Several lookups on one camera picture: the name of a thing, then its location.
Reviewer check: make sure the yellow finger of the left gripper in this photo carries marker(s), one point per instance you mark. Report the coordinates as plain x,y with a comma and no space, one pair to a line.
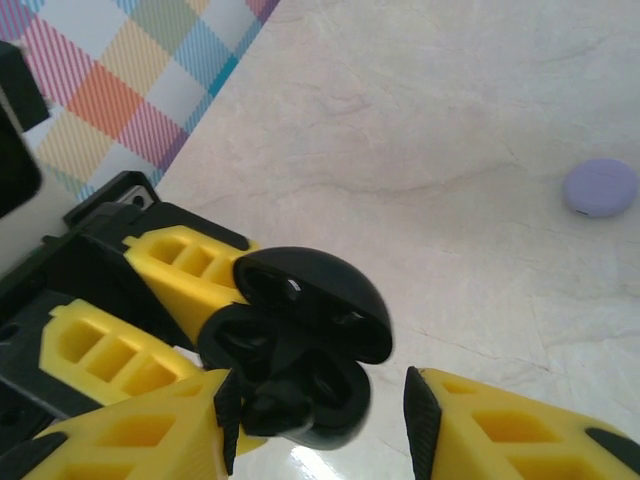
65,360
200,290

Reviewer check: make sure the purple earbud charging case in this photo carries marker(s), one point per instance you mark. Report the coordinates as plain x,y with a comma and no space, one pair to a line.
600,187

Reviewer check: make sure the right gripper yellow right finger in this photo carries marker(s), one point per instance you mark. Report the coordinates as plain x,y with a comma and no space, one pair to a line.
460,405

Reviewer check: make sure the black earbud charging case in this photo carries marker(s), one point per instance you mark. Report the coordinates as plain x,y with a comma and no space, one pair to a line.
340,285

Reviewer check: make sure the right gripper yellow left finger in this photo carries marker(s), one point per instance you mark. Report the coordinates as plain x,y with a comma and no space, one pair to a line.
175,425

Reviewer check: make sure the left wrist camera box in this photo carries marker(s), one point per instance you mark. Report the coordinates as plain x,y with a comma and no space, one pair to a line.
15,165

